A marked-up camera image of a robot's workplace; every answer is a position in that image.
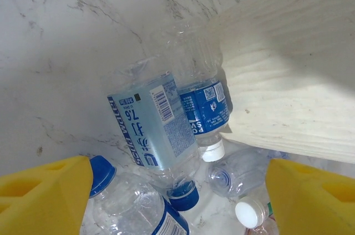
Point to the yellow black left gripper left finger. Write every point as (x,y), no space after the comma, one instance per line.
(33,204)

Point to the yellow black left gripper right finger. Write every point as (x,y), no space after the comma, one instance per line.
(313,204)

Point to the red orange label bottle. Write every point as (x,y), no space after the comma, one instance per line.
(260,230)

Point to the blue label blue-cap bottle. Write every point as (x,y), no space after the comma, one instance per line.
(130,204)

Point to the light blue label soda bottle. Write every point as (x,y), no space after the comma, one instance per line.
(149,124)

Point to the dark blue label white-cap bottle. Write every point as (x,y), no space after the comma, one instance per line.
(205,107)

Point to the cream ribbed waste bin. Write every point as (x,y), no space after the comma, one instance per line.
(291,79)

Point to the clear bottle pink blue label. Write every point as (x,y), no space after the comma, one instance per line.
(238,171)

